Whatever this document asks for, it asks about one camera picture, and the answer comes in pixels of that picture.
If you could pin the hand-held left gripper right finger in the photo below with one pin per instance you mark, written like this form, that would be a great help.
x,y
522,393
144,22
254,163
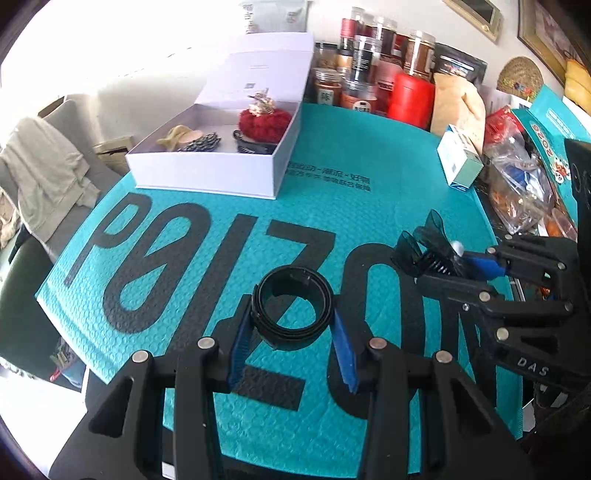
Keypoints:
x,y
345,357

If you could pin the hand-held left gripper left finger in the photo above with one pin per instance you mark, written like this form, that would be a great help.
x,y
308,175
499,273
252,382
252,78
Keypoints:
x,y
240,353

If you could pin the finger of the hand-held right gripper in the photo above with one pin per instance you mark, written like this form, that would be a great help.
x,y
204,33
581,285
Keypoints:
x,y
461,288
485,267

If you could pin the black hair band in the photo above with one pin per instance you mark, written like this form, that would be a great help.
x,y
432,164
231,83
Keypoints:
x,y
259,307

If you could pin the black claw clip with pearl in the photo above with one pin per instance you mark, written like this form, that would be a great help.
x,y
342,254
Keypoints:
x,y
418,258

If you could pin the white gift box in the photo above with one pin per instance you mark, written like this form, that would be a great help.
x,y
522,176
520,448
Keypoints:
x,y
207,175

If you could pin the black banana hair clip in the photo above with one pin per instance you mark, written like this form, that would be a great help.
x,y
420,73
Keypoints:
x,y
251,146

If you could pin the black white checkered scrunchie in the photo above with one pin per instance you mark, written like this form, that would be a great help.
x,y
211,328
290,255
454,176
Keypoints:
x,y
205,143

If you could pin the cream hair claw clip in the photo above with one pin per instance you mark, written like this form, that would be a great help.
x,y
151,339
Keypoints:
x,y
171,138

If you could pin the red fluffy scrunchie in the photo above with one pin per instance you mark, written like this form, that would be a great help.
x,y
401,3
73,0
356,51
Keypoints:
x,y
265,127

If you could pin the clear gold hamster hair claw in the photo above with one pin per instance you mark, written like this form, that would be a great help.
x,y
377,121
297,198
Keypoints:
x,y
261,104

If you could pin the clear plastic bag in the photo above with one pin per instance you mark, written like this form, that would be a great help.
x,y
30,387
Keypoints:
x,y
517,184

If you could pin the green striped small box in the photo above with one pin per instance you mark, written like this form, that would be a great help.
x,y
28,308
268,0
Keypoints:
x,y
455,157

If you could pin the teal bubble mailer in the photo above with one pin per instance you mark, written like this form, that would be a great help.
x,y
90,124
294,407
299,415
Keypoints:
x,y
369,207

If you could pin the red snack packet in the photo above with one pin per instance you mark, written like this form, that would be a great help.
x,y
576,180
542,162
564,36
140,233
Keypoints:
x,y
501,122

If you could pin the teal calendar box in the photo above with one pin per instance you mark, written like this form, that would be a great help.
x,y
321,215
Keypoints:
x,y
549,124

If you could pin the kraft paper bag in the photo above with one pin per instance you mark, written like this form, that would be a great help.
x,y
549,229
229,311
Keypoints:
x,y
457,106

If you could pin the white paper sheet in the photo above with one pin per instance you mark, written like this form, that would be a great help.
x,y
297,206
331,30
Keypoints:
x,y
501,98

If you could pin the red canister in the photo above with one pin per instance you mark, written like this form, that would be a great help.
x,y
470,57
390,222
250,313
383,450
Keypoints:
x,y
411,101

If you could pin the yellow cushion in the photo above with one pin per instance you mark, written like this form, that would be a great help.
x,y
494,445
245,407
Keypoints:
x,y
577,85

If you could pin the black foil pouch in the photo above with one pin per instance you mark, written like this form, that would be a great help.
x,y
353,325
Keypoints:
x,y
461,62

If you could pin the pink label container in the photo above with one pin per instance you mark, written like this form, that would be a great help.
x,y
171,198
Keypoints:
x,y
387,83

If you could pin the dark green chair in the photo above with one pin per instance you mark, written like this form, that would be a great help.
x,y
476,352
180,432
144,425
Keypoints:
x,y
23,300

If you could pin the group of clear spice jars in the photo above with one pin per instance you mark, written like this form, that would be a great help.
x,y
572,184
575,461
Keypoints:
x,y
360,55

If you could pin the pale grey garment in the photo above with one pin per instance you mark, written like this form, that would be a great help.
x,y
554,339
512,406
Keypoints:
x,y
41,170

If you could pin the grey foil pouch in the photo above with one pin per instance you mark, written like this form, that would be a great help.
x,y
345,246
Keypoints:
x,y
277,14

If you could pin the woven round wall mat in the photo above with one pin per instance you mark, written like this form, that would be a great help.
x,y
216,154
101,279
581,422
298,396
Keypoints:
x,y
521,74

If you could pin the gold frame leaning on wall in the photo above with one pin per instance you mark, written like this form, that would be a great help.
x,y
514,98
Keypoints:
x,y
111,150

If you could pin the dark wooden picture frame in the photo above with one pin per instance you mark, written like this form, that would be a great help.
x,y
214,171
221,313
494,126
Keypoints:
x,y
554,37

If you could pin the cream wall frame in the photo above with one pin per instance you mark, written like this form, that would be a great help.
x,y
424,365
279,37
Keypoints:
x,y
480,14

